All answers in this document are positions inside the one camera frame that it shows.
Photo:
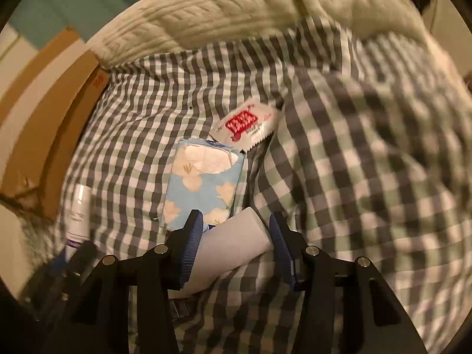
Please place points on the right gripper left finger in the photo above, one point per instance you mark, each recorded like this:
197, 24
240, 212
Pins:
95, 319

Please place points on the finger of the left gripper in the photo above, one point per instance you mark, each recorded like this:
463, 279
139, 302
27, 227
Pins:
80, 263

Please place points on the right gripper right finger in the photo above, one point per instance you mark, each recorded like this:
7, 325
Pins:
347, 304

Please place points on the white spray bottle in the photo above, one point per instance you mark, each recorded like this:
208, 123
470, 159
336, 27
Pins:
78, 221

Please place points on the blue floral tissue pack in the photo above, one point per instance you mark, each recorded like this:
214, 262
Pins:
204, 177

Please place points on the red white sachet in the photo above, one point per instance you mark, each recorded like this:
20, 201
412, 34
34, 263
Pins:
248, 125

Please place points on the checkered bed sheet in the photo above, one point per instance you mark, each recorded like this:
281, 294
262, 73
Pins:
371, 155

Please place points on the brown cardboard box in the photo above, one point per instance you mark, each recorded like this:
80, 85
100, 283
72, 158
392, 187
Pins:
43, 114

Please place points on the white duvet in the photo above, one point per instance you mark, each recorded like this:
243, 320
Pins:
449, 43

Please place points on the cream knitted blanket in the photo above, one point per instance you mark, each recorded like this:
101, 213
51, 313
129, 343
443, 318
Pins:
160, 26

